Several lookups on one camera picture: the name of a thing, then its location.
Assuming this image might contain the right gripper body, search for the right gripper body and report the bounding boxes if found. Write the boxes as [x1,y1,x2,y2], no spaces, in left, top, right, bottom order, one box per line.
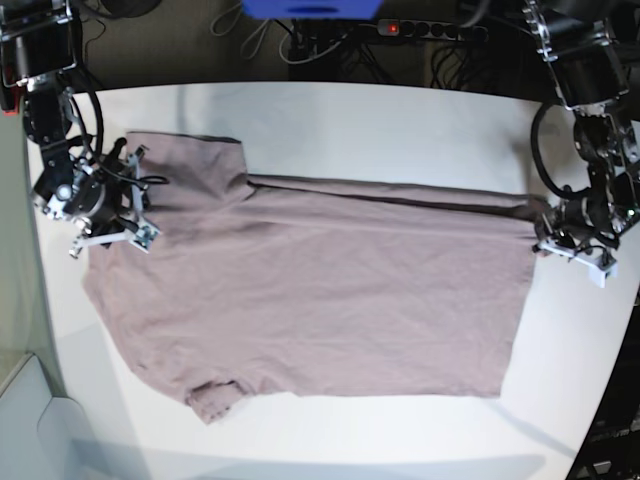
[32,138,163,258]

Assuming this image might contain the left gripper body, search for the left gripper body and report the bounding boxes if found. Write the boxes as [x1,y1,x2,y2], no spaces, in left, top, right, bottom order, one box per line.
[532,199,620,273]

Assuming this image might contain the mauve t-shirt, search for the mauve t-shirt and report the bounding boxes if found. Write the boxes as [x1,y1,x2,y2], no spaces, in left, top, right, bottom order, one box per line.
[84,132,541,423]

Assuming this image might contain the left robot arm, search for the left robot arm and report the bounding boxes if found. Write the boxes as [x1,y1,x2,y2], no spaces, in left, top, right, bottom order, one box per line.
[522,1,639,286]

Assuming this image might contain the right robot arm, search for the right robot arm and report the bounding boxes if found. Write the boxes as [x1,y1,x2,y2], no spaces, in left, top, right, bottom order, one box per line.
[1,1,168,257]

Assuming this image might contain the red black clamp tool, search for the red black clamp tool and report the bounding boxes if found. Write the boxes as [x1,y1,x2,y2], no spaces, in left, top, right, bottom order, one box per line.
[1,60,24,116]

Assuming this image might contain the blue box overhead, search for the blue box overhead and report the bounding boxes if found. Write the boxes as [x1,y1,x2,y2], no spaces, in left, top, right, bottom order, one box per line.
[242,0,383,20]

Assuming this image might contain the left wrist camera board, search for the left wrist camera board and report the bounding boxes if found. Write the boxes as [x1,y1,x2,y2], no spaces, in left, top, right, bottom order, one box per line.
[589,262,618,288]

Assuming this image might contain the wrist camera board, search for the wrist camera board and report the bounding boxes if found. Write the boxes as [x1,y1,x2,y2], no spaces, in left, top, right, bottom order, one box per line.
[589,262,618,288]
[130,223,160,252]

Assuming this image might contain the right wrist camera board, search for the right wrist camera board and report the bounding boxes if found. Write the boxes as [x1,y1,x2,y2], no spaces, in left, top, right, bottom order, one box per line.
[130,223,160,252]

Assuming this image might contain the power strip with red switch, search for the power strip with red switch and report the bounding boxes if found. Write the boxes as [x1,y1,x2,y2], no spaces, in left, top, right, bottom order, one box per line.
[376,19,489,43]

